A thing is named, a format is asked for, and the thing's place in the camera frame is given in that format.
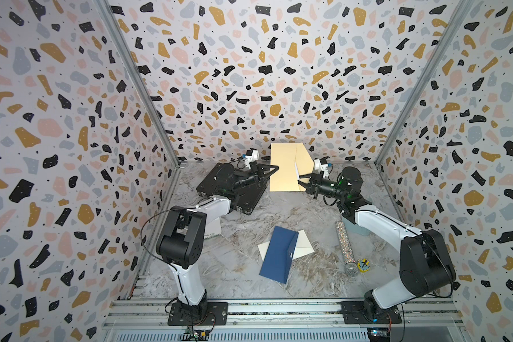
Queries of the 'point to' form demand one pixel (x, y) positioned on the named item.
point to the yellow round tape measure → (363, 265)
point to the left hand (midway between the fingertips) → (280, 171)
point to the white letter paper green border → (212, 229)
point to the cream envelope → (303, 246)
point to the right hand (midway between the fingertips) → (294, 181)
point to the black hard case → (244, 190)
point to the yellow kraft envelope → (288, 161)
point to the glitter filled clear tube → (351, 268)
